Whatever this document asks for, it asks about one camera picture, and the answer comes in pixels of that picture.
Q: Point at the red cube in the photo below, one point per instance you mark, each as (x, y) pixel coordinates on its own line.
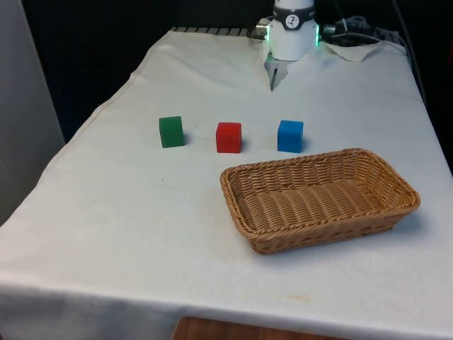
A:
(229, 137)

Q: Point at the green cube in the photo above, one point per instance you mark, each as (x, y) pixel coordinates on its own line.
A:
(171, 131)

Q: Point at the brown wicker basket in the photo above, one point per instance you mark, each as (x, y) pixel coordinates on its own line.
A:
(318, 198)

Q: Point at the blue cube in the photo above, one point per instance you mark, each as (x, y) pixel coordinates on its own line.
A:
(289, 136)

